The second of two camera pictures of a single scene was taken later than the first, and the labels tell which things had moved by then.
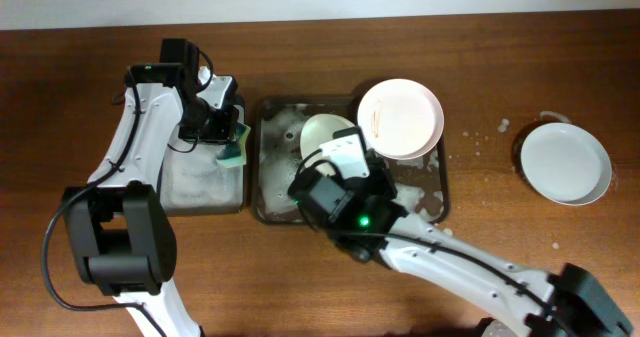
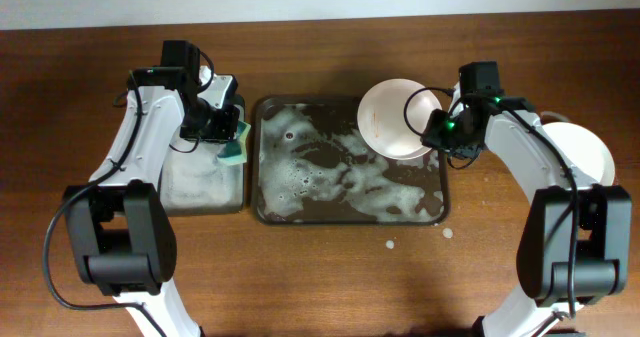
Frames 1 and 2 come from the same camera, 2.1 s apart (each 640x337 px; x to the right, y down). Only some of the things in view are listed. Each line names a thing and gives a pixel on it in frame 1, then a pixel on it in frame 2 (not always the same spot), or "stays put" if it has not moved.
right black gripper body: [381, 175] → [439, 134]
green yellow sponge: [234, 153] stays put
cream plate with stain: [317, 131] → [586, 149]
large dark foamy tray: [422, 183] stays put
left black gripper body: [220, 124] stays put
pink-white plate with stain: [400, 118] stays put
